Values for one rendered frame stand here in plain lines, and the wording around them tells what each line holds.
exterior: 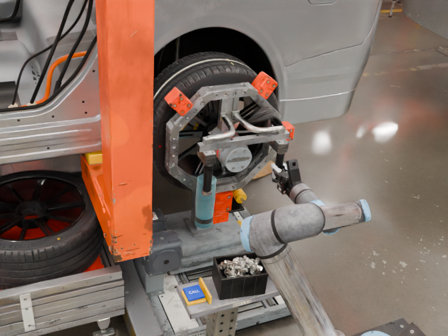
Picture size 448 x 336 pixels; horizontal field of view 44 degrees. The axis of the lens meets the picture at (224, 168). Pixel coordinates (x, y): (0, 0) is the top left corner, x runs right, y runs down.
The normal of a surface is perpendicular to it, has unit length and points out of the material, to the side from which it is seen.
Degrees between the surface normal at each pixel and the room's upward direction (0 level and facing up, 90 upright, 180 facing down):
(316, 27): 90
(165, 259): 90
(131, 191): 90
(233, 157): 90
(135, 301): 0
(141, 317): 0
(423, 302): 0
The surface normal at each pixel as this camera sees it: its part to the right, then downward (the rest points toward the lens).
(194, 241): 0.08, -0.84
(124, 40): 0.40, 0.52
